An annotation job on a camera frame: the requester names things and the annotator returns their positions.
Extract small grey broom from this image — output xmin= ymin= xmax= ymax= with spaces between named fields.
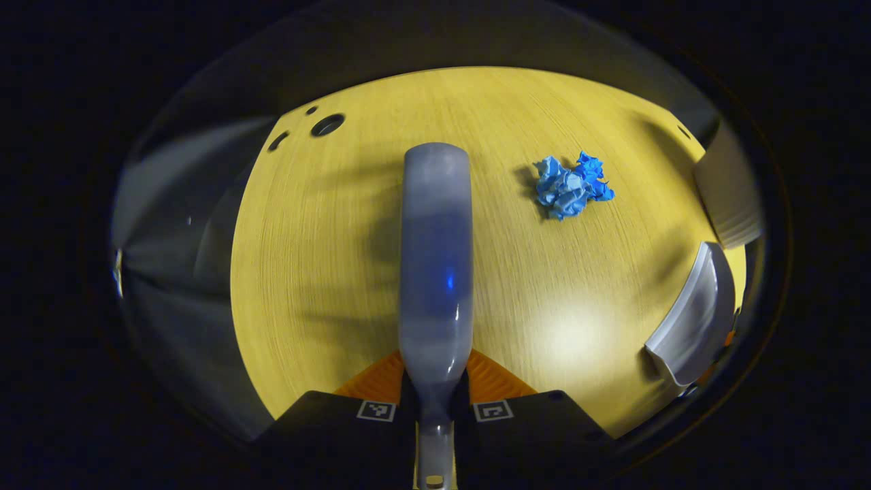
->
xmin=398 ymin=142 xmax=474 ymax=490

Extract light blue paper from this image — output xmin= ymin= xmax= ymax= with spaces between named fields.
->
xmin=533 ymin=156 xmax=590 ymax=221

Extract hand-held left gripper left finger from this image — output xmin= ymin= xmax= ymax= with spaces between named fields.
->
xmin=255 ymin=350 xmax=417 ymax=478

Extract white ribbed garbage bin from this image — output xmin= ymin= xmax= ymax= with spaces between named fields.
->
xmin=693 ymin=121 xmax=763 ymax=250

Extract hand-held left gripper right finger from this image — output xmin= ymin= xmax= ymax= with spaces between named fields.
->
xmin=453 ymin=349 xmax=617 ymax=480

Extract grey dustpan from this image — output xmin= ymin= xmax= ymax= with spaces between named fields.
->
xmin=644 ymin=241 xmax=737 ymax=388

